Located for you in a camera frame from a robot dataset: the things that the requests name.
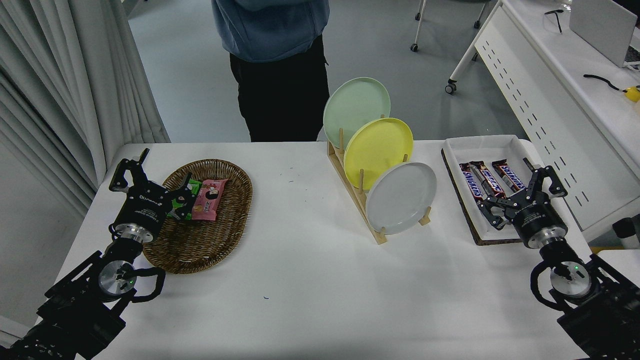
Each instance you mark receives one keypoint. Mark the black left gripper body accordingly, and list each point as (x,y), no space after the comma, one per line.
(142,207)

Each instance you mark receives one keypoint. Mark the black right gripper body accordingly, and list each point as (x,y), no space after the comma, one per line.
(537,217)

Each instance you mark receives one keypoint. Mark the grey plate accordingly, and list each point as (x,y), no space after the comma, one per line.
(400,200)

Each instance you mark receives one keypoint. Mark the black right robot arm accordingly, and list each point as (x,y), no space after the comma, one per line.
(600,315)

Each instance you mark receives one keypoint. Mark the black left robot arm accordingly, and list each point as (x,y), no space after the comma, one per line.
(75,310)

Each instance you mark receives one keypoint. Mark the yellow plate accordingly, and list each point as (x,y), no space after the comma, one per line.
(377,150)

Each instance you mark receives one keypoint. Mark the wooden plate rack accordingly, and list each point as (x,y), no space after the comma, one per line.
(357,200)

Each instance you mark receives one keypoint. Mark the pale green plate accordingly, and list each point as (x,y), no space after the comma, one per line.
(352,107)

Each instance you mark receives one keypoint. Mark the green snack packet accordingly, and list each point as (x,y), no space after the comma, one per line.
(180,204)

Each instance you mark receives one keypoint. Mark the pink snack packet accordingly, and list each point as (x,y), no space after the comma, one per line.
(209,200)

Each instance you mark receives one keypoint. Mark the Snickers bar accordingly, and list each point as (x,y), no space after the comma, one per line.
(487,179)
(471,181)
(509,175)

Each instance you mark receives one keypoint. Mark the brown wicker basket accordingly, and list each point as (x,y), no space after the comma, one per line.
(215,240)

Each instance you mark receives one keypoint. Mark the white rectangular tray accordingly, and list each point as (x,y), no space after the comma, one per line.
(480,147)

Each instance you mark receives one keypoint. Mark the white desk with perforated panel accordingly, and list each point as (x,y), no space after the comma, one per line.
(565,90)

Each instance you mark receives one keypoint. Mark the white curtain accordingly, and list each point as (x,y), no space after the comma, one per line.
(60,90)

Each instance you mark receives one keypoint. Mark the yellow round object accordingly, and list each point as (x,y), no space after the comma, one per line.
(633,94)

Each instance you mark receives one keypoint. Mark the person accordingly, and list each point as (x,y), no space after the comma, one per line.
(272,65)

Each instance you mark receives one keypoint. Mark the silver laptop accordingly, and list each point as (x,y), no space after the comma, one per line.
(600,30)

